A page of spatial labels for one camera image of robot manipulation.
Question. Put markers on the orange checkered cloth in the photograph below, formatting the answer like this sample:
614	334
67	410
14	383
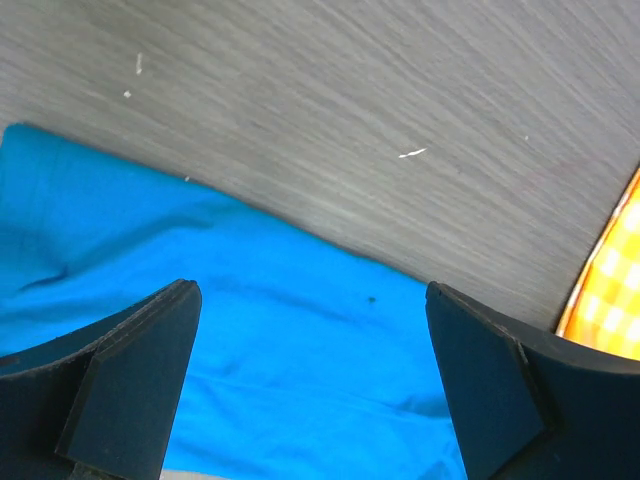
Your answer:
602	312

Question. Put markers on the blue t shirt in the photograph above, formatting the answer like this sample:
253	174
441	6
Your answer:
309	363

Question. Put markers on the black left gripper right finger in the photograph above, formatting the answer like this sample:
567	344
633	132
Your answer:
527	404

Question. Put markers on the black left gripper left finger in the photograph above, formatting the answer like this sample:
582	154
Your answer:
100	402

